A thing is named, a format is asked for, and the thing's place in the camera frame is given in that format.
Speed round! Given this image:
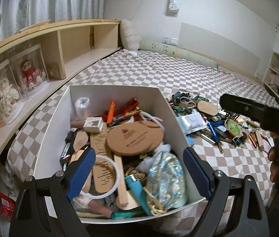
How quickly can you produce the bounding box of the grey curtain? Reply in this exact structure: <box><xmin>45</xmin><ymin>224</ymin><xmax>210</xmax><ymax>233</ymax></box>
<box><xmin>0</xmin><ymin>0</ymin><xmax>105</xmax><ymax>41</ymax></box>

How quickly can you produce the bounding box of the white dress doll case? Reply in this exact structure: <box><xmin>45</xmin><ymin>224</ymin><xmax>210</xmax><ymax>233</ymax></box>
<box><xmin>0</xmin><ymin>59</ymin><xmax>24</xmax><ymax>128</ymax></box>

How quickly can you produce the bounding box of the brown pen gold tip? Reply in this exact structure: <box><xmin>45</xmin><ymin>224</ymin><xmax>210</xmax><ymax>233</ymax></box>
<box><xmin>216</xmin><ymin>142</ymin><xmax>224</xmax><ymax>153</ymax></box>

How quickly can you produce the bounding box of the fluffy white pillow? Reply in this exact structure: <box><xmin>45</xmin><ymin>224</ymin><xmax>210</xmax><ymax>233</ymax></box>
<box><xmin>120</xmin><ymin>19</ymin><xmax>140</xmax><ymax>51</ymax></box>

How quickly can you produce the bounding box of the red dress doll case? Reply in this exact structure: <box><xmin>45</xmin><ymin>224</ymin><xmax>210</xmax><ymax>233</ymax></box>
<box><xmin>9</xmin><ymin>44</ymin><xmax>49</xmax><ymax>99</ymax></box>

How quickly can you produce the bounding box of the blue floral drawstring bag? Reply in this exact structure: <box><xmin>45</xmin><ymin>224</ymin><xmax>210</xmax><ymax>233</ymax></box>
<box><xmin>144</xmin><ymin>151</ymin><xmax>188</xmax><ymax>215</ymax></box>

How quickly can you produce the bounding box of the wall socket panel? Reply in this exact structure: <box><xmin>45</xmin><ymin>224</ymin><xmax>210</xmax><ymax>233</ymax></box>
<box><xmin>162</xmin><ymin>36</ymin><xmax>178</xmax><ymax>46</ymax></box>

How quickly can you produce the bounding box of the shiny blue pen tube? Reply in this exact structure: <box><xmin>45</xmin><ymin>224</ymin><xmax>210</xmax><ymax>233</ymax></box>
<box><xmin>207</xmin><ymin>121</ymin><xmax>220</xmax><ymax>143</ymax></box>

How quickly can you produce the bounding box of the red lighter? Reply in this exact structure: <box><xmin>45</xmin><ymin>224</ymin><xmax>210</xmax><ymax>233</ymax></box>
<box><xmin>249</xmin><ymin>133</ymin><xmax>258</xmax><ymax>148</ymax></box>

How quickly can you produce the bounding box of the oval wooden block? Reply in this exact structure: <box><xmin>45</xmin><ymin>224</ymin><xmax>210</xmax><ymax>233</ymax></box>
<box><xmin>197</xmin><ymin>101</ymin><xmax>218</xmax><ymax>116</ymax></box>

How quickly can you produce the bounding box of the green dinosaur cork coaster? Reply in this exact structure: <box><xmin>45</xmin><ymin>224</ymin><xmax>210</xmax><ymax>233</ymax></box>
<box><xmin>224</xmin><ymin>119</ymin><xmax>242</xmax><ymax>137</ymax></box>

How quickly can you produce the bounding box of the checkered bed sheet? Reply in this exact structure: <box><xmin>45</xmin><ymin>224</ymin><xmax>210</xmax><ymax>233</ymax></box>
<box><xmin>7</xmin><ymin>49</ymin><xmax>279</xmax><ymax>236</ymax></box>

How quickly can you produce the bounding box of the white shoe box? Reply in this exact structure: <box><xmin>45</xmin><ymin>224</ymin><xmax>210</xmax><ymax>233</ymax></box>
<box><xmin>31</xmin><ymin>85</ymin><xmax>208</xmax><ymax>225</ymax></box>

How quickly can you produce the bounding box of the wooden bedside shelf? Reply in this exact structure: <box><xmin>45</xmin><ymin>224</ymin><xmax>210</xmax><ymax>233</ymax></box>
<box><xmin>0</xmin><ymin>19</ymin><xmax>122</xmax><ymax>186</ymax></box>

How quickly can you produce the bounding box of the green bolster pillow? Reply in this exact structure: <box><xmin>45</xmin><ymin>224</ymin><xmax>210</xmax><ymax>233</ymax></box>
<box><xmin>139</xmin><ymin>39</ymin><xmax>218</xmax><ymax>69</ymax></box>

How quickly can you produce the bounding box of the wooden stick block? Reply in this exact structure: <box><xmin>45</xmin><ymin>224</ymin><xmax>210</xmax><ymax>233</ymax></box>
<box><xmin>114</xmin><ymin>155</ymin><xmax>128</xmax><ymax>207</ymax></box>

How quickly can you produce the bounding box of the round cork coaster with print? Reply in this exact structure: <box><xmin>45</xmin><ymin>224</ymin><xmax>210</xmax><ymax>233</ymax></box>
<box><xmin>106</xmin><ymin>121</ymin><xmax>164</xmax><ymax>156</ymax></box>

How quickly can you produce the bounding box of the orange marker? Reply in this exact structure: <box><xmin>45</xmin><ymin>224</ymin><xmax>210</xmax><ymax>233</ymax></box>
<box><xmin>106</xmin><ymin>100</ymin><xmax>116</xmax><ymax>124</ymax></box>

